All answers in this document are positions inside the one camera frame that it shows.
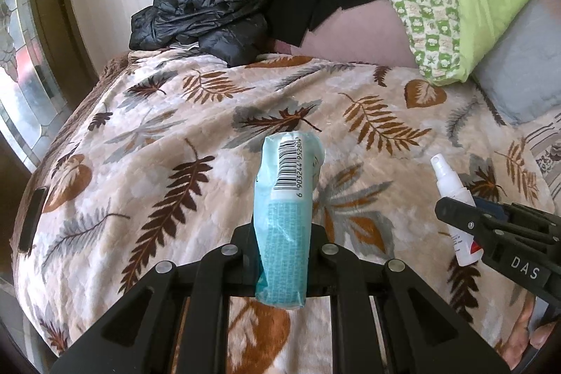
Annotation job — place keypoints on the striped beige pillow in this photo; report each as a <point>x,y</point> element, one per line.
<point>548,146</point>

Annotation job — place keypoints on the person's right hand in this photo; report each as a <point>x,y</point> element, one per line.
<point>521,334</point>

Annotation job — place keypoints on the black phone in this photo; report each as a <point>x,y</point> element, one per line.
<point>31,220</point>

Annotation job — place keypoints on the white spray bottle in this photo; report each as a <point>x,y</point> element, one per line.
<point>451,181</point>

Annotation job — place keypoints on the light blue tissue pack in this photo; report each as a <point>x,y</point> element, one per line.
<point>285,234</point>

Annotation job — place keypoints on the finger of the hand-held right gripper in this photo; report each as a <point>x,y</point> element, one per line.
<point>464,216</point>
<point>493,209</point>

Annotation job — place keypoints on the stained glass window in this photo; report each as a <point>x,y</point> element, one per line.
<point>26,102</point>

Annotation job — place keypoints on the black cloth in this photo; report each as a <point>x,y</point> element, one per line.
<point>307,6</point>

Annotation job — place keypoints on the grey pillow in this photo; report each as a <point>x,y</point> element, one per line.
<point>526,67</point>

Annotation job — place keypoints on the green patterned quilt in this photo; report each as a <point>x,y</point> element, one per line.
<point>438,6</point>

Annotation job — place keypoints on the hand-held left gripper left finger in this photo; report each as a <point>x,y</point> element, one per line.
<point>245,264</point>

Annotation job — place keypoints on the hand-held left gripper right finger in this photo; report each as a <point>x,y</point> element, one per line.
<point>317,269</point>

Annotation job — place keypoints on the leaf print fleece blanket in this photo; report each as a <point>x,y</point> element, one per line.
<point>175,124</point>

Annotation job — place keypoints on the black puffer jacket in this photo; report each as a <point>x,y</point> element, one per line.
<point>206,1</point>

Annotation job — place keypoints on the brown wooden window frame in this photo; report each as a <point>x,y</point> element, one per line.
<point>57,28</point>

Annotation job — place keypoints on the pink bed sheet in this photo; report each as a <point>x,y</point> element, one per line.
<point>363,36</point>

